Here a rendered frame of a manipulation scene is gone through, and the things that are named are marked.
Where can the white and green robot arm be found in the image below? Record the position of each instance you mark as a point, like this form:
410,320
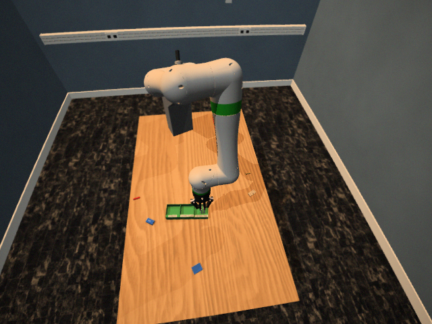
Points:
221,80

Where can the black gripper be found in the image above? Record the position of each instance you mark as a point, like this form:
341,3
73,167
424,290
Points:
194,201

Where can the flat blue square block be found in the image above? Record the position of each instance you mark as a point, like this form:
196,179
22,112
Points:
197,268

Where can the green bins with labels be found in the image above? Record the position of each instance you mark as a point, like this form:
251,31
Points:
188,211

